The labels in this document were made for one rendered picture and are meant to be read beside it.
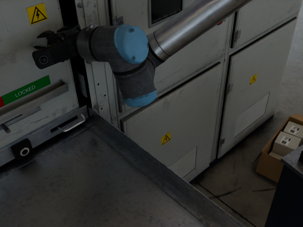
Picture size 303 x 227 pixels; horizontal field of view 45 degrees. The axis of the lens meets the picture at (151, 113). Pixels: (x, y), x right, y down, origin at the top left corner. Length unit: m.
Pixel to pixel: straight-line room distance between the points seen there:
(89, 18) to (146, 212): 0.61
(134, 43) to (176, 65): 0.67
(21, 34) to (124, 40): 0.37
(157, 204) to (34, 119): 0.49
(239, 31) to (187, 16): 0.85
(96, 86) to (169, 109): 0.46
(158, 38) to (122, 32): 0.17
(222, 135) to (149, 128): 0.71
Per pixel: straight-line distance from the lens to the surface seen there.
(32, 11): 1.11
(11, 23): 1.09
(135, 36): 0.88
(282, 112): 2.87
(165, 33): 1.01
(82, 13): 1.16
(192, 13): 0.98
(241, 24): 1.81
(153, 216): 1.09
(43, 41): 1.07
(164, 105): 1.59
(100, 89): 1.31
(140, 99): 0.94
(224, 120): 2.11
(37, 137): 1.29
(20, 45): 1.13
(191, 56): 1.58
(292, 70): 3.37
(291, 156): 1.45
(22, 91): 1.19
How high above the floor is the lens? 1.74
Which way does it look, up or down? 40 degrees down
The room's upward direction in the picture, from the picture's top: 2 degrees counter-clockwise
